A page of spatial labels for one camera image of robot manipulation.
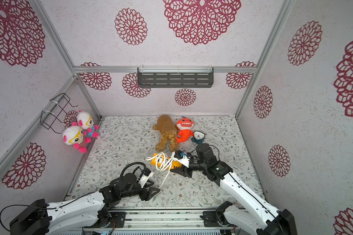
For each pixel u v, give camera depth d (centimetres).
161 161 67
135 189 69
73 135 84
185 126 105
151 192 72
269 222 39
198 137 103
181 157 60
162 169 66
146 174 70
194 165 63
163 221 75
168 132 100
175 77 95
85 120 93
